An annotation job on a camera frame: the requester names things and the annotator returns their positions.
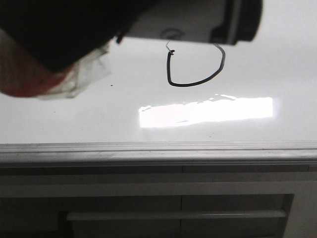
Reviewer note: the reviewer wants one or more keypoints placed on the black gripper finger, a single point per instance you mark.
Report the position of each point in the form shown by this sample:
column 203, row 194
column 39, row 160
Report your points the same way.
column 59, row 32

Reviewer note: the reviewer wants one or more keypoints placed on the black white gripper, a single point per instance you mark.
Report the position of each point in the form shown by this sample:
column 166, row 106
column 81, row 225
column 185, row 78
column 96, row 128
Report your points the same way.
column 202, row 21

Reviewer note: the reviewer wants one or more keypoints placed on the white whiteboard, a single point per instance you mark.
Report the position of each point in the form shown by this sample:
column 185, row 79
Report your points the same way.
column 261, row 107

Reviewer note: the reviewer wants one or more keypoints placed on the grey cabinet drawer handle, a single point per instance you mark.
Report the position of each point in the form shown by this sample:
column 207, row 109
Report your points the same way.
column 175, row 215

